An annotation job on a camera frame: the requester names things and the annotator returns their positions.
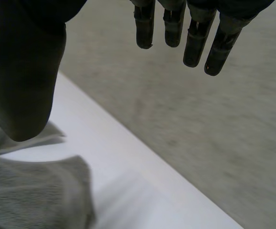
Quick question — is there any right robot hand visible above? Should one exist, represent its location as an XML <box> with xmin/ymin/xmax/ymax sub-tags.
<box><xmin>0</xmin><ymin>0</ymin><xmax>276</xmax><ymax>142</ymax></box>

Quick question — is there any grey towel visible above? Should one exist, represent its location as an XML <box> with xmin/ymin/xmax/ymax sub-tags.
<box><xmin>0</xmin><ymin>108</ymin><xmax>96</xmax><ymax>229</ymax></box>

